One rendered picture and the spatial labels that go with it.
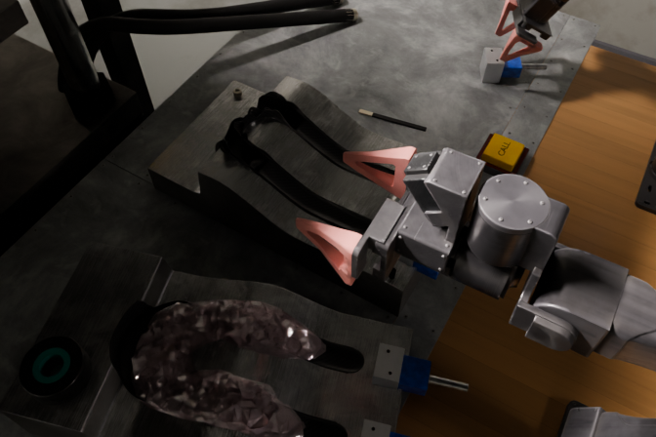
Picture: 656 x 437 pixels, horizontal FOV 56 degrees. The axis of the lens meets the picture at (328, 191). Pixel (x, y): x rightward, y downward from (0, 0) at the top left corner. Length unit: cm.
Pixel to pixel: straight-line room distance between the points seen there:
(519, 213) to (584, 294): 10
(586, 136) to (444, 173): 82
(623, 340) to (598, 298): 4
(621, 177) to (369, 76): 53
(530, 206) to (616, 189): 74
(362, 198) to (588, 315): 53
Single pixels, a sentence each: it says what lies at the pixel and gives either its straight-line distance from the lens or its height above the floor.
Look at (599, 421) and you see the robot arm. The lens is 84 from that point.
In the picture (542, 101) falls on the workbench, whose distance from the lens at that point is 135.
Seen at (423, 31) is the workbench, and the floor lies 80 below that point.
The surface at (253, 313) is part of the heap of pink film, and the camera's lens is 87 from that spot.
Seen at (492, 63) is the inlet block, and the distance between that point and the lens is 132.
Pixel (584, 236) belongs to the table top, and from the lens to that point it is 116.
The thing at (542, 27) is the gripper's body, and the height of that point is 96.
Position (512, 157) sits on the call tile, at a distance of 118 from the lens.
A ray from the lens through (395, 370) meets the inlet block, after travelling 88.
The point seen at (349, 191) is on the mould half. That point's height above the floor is 88.
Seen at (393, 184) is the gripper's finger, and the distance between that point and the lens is 66.
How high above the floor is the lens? 171
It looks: 53 degrees down
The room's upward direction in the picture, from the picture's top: straight up
